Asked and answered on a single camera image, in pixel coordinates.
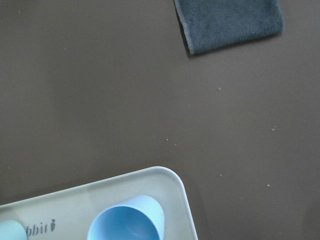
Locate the blue cup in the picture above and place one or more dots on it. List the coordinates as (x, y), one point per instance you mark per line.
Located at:
(138, 218)

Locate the green cup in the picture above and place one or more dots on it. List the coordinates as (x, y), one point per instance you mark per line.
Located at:
(12, 230)

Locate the cream rabbit tray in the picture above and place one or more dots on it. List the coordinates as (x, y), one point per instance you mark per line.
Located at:
(67, 214)

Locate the grey folded cloth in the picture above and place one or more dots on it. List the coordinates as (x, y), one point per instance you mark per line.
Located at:
(211, 24)

